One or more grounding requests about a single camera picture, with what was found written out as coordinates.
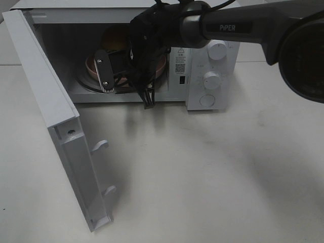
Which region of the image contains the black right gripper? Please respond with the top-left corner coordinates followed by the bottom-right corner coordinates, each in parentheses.
top-left (108, 10), bottom-right (173, 110)

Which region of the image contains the pink round plate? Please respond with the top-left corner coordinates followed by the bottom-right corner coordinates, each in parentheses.
top-left (85, 55), bottom-right (167, 87)

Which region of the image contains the round white door button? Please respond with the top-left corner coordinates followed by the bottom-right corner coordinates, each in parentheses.
top-left (199, 95), bottom-right (216, 107)

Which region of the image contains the toy hamburger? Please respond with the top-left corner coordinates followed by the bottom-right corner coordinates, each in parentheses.
top-left (100, 25), bottom-right (129, 51)

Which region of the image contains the white microwave door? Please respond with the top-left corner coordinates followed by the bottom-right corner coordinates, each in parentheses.
top-left (3, 10), bottom-right (116, 232)

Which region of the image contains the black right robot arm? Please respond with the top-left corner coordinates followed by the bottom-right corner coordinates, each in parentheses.
top-left (110, 1), bottom-right (323, 107)

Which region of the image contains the white warning label sticker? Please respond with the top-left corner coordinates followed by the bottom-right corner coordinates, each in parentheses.
top-left (175, 48), bottom-right (187, 74)

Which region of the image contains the glass microwave turntable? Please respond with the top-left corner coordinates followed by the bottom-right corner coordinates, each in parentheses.
top-left (76, 72), bottom-right (169, 94)

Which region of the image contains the white microwave oven body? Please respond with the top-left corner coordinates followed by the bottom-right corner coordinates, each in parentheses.
top-left (10, 1), bottom-right (239, 110)

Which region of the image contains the white upper power knob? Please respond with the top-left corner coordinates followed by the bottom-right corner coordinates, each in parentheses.
top-left (207, 40), bottom-right (227, 60)

